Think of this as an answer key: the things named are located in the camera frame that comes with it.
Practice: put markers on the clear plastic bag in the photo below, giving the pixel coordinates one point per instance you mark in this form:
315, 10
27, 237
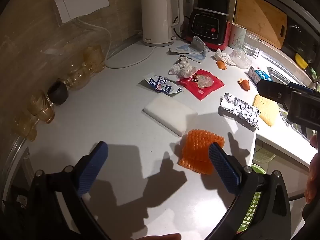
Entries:
241, 58

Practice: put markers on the person's right hand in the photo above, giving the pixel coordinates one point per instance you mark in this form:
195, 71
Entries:
313, 175

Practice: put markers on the person's left hand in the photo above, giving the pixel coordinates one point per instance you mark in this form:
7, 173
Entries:
157, 237

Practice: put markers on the blue and white carton box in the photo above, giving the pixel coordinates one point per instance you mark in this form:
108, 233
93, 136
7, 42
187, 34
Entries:
260, 74

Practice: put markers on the translucent plastic bucket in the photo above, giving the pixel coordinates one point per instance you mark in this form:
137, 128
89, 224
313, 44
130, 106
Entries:
263, 152

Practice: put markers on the blue and white milk wrapper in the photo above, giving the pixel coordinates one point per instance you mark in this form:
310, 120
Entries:
160, 85

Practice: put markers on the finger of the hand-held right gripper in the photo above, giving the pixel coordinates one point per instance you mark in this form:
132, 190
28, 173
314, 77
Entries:
301, 86
273, 92

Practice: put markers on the amber glass bottle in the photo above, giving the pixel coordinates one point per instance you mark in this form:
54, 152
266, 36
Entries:
75, 76
41, 107
25, 128
94, 58

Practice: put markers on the small crumpled white tissue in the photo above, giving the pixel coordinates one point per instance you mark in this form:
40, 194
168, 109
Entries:
223, 56

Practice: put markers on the white electric kettle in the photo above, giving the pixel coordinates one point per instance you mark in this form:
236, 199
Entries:
158, 20

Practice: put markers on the small clear plastic cup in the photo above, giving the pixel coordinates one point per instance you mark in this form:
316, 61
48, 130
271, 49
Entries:
198, 44

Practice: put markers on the large white tissue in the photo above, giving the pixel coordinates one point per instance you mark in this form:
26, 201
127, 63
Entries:
183, 67

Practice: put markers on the white wall socket cover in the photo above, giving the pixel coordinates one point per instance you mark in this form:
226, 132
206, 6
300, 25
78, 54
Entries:
80, 1

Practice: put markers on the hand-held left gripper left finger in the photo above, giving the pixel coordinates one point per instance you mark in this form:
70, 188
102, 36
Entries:
92, 166

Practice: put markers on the orange peel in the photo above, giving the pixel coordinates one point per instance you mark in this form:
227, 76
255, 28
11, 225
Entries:
244, 84
221, 65

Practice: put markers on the yellow foam net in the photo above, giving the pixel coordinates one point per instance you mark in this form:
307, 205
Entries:
267, 110

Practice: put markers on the white printed mug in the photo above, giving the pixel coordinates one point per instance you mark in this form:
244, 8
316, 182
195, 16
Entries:
237, 36

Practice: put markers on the red snack packet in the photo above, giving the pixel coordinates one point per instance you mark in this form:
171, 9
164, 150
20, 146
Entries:
200, 85

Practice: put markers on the white foam block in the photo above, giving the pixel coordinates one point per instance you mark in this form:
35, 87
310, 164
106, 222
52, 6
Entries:
170, 113

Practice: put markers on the wooden cutting board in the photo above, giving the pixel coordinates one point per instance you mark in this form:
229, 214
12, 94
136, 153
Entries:
260, 20

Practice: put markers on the stainless steel sink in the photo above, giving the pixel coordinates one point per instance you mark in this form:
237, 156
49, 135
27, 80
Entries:
277, 72

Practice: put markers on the green perforated basket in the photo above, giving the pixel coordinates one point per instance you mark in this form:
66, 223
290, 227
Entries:
250, 205

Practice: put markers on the black round cap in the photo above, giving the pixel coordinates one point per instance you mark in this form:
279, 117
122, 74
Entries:
58, 92

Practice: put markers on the orange foam net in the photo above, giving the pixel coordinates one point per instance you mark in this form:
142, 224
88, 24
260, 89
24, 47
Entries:
197, 150

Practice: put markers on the clear glass cup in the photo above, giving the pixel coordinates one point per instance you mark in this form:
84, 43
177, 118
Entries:
251, 45

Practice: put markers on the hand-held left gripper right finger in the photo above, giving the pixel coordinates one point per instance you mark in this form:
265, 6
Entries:
223, 167

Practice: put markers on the yellow bowl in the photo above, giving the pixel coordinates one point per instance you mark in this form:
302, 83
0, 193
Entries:
301, 60

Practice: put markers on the black and red blender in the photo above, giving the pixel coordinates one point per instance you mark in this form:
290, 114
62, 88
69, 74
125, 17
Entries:
210, 22

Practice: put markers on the silver foil blister pack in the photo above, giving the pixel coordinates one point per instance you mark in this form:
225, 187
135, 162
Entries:
240, 108

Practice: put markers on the blue face mask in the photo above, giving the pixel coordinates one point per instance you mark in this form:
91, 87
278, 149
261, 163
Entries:
197, 56

